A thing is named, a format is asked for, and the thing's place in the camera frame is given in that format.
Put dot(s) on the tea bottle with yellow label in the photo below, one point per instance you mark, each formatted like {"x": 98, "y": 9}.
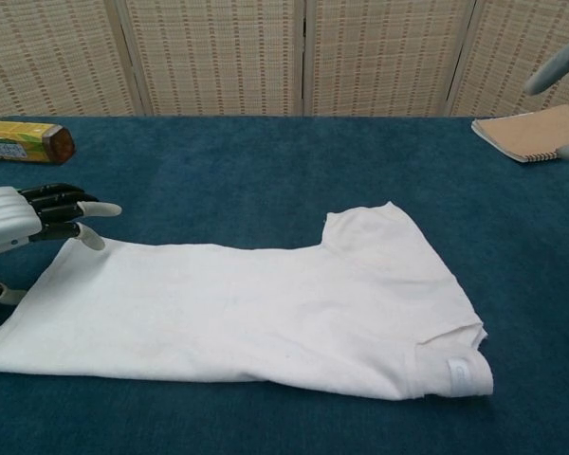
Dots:
{"x": 23, "y": 142}

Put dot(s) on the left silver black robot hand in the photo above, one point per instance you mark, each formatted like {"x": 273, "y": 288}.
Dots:
{"x": 5, "y": 215}

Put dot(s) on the woven bamboo folding screen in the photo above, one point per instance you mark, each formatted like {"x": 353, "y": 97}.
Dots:
{"x": 218, "y": 47}

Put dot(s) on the white t-shirt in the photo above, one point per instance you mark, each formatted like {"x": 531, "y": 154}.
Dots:
{"x": 246, "y": 308}

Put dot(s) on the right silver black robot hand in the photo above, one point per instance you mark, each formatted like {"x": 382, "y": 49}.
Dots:
{"x": 559, "y": 61}

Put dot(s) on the brown spiral notebook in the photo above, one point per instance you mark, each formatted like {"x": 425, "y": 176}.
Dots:
{"x": 531, "y": 130}

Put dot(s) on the blue table cloth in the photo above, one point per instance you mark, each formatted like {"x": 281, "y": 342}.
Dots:
{"x": 265, "y": 156}

